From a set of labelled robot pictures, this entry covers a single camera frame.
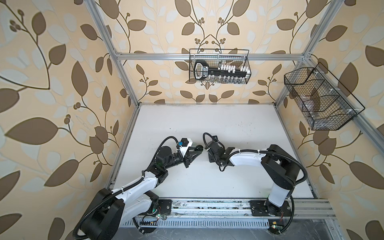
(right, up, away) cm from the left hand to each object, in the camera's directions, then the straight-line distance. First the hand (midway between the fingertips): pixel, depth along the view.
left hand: (200, 150), depth 75 cm
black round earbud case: (-1, +1, -1) cm, 1 cm away
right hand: (+8, -7, +18) cm, 21 cm away
